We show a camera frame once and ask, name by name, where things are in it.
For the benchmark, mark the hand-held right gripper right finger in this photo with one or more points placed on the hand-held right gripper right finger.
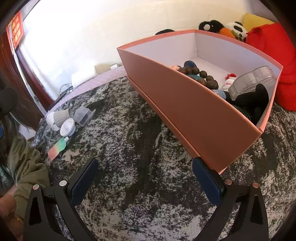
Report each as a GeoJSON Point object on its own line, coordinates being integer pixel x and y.
{"type": "Point", "coordinates": [207, 183]}

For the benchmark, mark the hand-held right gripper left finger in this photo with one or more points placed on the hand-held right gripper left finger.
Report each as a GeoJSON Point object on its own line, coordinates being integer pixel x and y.
{"type": "Point", "coordinates": [84, 180]}

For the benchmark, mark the pink cardboard box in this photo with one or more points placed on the pink cardboard box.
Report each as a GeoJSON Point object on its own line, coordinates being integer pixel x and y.
{"type": "Point", "coordinates": [185, 111]}

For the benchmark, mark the black knit glove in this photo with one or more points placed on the black knit glove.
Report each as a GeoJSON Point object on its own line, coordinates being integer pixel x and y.
{"type": "Point", "coordinates": [254, 99]}

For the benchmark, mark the clear plastic dispenser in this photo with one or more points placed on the clear plastic dispenser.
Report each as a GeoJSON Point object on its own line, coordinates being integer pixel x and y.
{"type": "Point", "coordinates": [252, 81]}

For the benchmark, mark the person's left forearm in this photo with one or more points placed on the person's left forearm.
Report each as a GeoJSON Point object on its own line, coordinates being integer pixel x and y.
{"type": "Point", "coordinates": [30, 171]}

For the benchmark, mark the person's left hand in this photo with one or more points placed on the person's left hand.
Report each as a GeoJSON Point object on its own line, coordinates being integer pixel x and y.
{"type": "Point", "coordinates": [8, 208]}

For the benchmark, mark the green pink tube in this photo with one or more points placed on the green pink tube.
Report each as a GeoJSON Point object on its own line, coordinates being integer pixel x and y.
{"type": "Point", "coordinates": [57, 149]}

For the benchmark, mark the white ribbed cup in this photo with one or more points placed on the white ribbed cup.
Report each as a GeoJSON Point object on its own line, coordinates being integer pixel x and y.
{"type": "Point", "coordinates": [57, 117]}

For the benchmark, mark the green mesh item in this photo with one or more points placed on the green mesh item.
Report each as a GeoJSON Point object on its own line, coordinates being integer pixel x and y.
{"type": "Point", "coordinates": [240, 111]}

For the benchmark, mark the person's own body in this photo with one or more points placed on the person's own body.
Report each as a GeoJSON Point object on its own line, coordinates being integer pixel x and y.
{"type": "Point", "coordinates": [9, 139]}

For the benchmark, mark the small blue bottle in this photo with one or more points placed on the small blue bottle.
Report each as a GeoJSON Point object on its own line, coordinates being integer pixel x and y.
{"type": "Point", "coordinates": [222, 93]}

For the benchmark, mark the small white bottle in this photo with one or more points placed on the small white bottle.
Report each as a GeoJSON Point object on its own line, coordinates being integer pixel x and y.
{"type": "Point", "coordinates": [229, 83]}

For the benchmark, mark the small red item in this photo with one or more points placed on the small red item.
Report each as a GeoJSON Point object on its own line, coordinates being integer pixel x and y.
{"type": "Point", "coordinates": [231, 75]}

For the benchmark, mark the black rounded object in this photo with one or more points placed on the black rounded object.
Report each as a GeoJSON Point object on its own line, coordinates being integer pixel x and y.
{"type": "Point", "coordinates": [8, 99]}

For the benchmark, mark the beige cardboard box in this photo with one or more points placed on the beige cardboard box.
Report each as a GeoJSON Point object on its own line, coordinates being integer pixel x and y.
{"type": "Point", "coordinates": [106, 68]}

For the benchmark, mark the red cloth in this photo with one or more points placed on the red cloth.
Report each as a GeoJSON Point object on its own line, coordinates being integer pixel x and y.
{"type": "Point", "coordinates": [272, 51]}

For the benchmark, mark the orange carrot plush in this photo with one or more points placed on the orange carrot plush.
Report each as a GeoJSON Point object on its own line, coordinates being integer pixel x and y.
{"type": "Point", "coordinates": [225, 31]}

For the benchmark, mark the black furry cloth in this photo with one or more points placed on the black furry cloth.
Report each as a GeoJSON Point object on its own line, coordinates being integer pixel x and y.
{"type": "Point", "coordinates": [165, 31]}

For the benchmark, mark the panda plush toy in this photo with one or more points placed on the panda plush toy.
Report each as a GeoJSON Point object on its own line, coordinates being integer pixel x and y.
{"type": "Point", "coordinates": [238, 29]}

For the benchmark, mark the yellow pillow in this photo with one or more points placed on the yellow pillow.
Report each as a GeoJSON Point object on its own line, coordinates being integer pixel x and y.
{"type": "Point", "coordinates": [254, 20]}

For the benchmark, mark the dark wooden door frame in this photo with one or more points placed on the dark wooden door frame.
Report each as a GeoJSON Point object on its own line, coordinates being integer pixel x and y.
{"type": "Point", "coordinates": [27, 81]}

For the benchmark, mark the red wall poster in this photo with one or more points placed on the red wall poster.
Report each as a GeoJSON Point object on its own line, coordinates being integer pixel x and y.
{"type": "Point", "coordinates": [16, 29]}

